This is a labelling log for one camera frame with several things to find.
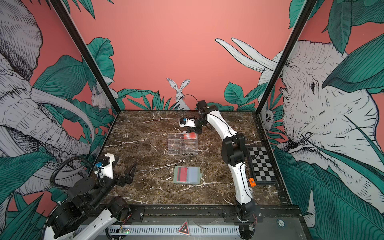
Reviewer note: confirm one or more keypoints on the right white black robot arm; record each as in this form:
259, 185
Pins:
233, 153

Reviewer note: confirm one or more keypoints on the small orange toy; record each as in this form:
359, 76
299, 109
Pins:
252, 182

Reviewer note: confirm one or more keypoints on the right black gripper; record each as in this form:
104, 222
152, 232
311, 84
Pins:
195, 129

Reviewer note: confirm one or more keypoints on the white slotted cable duct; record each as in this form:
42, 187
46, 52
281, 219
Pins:
170, 230

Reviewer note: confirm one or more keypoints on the black mounting rail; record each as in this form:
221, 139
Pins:
226, 212

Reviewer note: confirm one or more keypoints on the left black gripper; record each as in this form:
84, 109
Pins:
128, 178

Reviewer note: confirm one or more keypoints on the red warning triangle sticker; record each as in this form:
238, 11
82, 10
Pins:
184, 229

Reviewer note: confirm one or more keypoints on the black frame post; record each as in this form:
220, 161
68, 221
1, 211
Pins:
298, 27
67, 21

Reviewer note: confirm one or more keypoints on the black white checkerboard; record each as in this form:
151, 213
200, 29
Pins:
261, 167

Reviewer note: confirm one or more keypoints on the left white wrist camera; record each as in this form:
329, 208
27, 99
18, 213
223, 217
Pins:
105, 166

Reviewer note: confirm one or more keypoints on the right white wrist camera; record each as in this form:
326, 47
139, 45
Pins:
187, 122

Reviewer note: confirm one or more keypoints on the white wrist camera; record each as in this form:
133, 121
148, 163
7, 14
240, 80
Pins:
187, 122
105, 166

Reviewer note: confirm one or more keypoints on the right black frame post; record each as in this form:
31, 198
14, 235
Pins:
298, 27

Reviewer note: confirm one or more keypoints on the clear plastic organizer box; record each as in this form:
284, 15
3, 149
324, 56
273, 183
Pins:
178, 146

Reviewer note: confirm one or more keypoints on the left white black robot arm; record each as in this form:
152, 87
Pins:
81, 216

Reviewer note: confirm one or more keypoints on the left black frame post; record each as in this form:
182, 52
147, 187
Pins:
67, 21

